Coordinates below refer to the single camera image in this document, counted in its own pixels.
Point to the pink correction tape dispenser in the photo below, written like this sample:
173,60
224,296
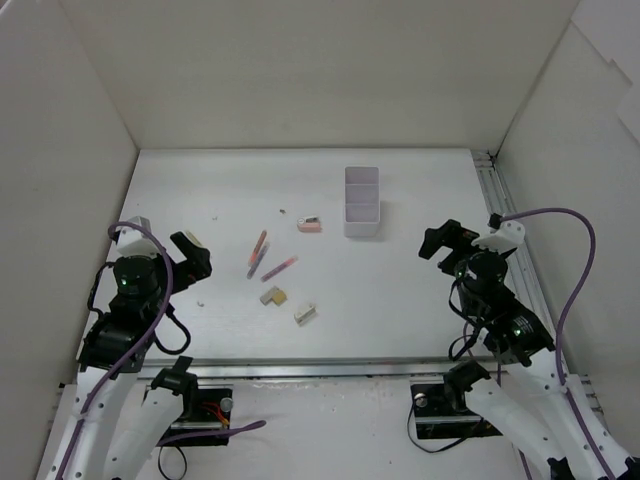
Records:
309,224

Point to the aluminium frame rail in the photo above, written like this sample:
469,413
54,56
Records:
381,310

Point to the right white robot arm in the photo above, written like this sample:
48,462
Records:
550,420

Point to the orange highlighter pen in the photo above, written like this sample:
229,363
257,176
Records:
259,244

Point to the tan L-shaped eraser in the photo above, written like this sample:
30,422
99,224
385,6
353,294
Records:
274,295

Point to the cream white eraser block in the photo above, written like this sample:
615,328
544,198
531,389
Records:
305,312

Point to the white compartment organizer box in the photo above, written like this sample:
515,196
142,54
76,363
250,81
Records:
362,211

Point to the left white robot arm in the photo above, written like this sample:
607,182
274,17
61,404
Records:
113,354

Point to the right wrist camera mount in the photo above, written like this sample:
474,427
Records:
504,235

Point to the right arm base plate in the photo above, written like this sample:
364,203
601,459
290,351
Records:
434,418

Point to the pink highlighter pen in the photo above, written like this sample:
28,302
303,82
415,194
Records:
279,268

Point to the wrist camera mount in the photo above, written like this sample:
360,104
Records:
132,242
504,235

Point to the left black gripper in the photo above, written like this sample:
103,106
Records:
185,265

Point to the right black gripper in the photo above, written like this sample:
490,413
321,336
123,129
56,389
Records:
451,248

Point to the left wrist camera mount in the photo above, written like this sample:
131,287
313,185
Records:
132,242

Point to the purple highlighter pen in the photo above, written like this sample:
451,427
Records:
256,263

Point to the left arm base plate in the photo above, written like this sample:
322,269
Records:
210,409

